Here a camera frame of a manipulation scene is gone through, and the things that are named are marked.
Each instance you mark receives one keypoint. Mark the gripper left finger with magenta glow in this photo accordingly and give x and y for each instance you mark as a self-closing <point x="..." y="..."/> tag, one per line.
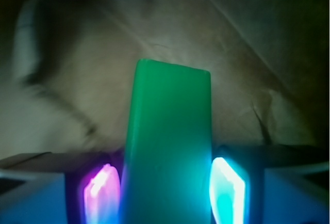
<point x="60" y="188"/>

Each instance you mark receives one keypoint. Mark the gripper right finger with cyan glow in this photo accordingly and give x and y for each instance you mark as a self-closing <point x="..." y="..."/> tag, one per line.
<point x="269" y="184"/>

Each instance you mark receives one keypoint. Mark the green rectangular block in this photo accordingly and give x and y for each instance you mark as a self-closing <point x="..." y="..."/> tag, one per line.
<point x="168" y="153"/>

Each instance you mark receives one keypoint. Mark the crumpled brown paper bag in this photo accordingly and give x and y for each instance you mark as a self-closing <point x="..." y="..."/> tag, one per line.
<point x="67" y="68"/>

